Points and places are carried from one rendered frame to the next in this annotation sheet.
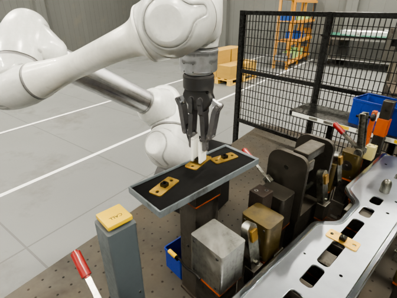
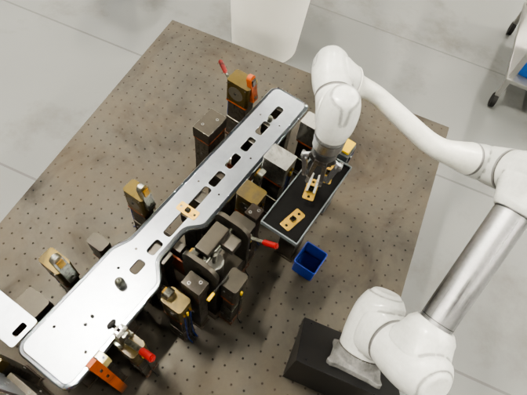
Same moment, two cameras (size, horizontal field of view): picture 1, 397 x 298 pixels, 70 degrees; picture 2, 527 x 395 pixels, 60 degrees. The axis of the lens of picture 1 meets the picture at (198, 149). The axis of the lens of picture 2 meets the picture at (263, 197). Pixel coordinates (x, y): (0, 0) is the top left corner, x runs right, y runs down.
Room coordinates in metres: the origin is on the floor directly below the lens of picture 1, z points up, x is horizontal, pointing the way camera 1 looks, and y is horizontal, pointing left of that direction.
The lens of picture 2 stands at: (1.37, -0.45, 2.46)
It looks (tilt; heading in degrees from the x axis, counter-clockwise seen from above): 60 degrees down; 157
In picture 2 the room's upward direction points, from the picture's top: 11 degrees clockwise
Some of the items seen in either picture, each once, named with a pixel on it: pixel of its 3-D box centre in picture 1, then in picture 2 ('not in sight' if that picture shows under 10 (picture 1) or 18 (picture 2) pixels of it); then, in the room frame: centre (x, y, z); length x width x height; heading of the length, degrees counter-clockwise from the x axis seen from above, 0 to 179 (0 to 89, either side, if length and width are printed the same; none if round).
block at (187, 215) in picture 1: (198, 237); (296, 224); (0.68, 0.00, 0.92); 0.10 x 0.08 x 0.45; 133
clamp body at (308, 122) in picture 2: not in sight; (308, 150); (0.32, 0.16, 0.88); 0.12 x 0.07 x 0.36; 43
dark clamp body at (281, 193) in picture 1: (266, 235); (240, 248); (0.72, -0.23, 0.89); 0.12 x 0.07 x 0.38; 43
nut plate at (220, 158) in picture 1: (224, 156); (292, 219); (0.77, -0.08, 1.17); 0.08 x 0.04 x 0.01; 122
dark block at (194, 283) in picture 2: not in sight; (196, 302); (0.90, -0.42, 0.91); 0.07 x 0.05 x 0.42; 43
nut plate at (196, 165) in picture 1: (198, 160); (310, 188); (0.68, 0.00, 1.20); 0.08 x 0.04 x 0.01; 147
